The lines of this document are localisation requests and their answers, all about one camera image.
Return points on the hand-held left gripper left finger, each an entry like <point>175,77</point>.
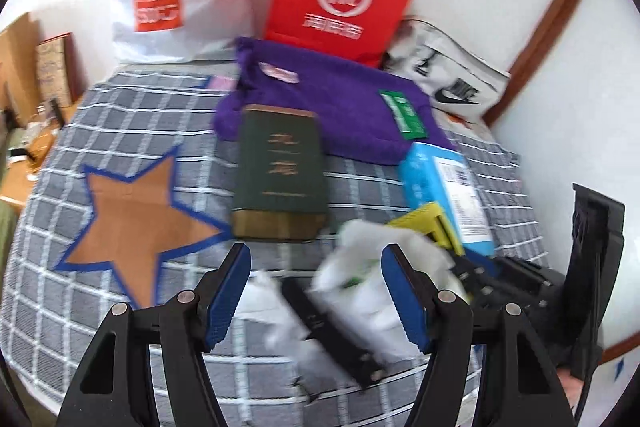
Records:
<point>227,302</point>

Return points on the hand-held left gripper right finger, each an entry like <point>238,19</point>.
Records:
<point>405,297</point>

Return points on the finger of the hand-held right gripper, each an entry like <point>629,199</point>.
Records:
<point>475,282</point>
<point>330,332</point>

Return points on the white tissue bundle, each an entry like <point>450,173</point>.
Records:
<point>370,262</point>

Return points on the yellow packet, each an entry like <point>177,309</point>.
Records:
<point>425,222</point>

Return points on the blue box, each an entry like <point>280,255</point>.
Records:
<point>450,192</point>

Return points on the grey checked star blanket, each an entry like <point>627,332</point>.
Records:
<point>125,232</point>

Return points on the dark green box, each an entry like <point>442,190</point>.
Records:
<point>280,167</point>

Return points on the green packet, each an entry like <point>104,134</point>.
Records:
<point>406,114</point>

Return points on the purple towel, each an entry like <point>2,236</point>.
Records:
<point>325,107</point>

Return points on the grey sling bag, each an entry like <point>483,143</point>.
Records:
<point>445,72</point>

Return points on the pink packet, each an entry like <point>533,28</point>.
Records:
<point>221,84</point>

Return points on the green cloth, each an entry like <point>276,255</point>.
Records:
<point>6,232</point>

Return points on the wooden desk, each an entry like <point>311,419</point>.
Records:
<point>20,177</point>

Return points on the wooden headboard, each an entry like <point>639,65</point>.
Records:
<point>17,57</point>

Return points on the wooden door frame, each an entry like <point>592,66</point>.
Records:
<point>555,17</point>

